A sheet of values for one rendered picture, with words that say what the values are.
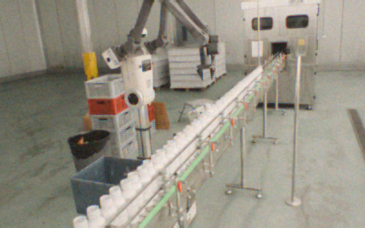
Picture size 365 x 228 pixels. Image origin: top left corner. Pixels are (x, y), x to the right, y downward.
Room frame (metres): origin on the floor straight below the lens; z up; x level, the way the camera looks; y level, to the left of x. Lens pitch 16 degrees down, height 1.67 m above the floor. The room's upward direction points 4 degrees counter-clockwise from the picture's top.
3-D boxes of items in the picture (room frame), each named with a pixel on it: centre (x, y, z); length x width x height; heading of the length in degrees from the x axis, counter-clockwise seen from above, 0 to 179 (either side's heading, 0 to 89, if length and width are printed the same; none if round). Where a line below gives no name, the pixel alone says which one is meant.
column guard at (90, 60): (11.43, 3.33, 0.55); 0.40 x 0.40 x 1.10; 67
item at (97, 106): (4.16, 0.98, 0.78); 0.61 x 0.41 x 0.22; 163
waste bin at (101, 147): (3.10, 1.03, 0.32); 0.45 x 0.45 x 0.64
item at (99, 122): (4.15, 0.98, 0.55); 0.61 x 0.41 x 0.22; 164
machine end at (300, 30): (6.58, -2.20, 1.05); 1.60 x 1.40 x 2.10; 157
